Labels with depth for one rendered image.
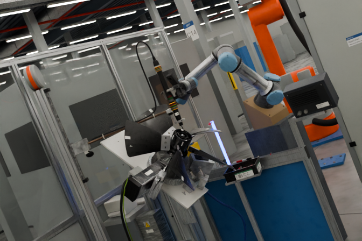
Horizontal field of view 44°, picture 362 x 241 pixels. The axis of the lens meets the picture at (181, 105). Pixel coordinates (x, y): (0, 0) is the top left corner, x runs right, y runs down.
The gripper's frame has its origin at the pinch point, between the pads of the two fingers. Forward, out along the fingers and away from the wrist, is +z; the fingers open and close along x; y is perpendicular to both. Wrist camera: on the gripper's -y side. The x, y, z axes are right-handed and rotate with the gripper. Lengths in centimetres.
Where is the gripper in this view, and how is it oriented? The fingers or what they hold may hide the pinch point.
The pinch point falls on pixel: (164, 91)
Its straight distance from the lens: 276.4
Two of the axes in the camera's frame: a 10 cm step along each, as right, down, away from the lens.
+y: 3.8, 9.2, 0.6
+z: -5.1, 2.6, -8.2
